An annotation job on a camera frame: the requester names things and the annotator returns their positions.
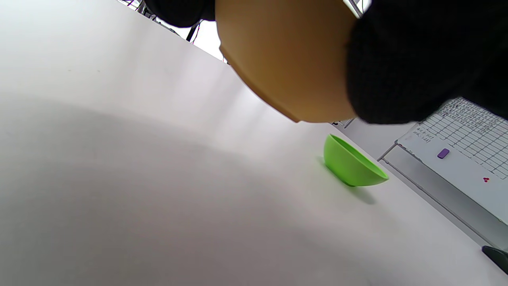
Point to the white board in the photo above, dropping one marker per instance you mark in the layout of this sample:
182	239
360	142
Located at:
460	174

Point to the green small dish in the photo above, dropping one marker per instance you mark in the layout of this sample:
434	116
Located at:
349	167

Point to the grid paper sheet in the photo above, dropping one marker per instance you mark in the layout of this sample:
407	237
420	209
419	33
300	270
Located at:
472	131

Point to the person's left hand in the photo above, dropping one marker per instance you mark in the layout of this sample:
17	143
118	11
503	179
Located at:
416	59

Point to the yellow plastic dish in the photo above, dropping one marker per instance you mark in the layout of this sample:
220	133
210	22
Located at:
285	59

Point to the purple magnet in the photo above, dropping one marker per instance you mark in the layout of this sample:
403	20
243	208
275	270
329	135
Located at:
443	153

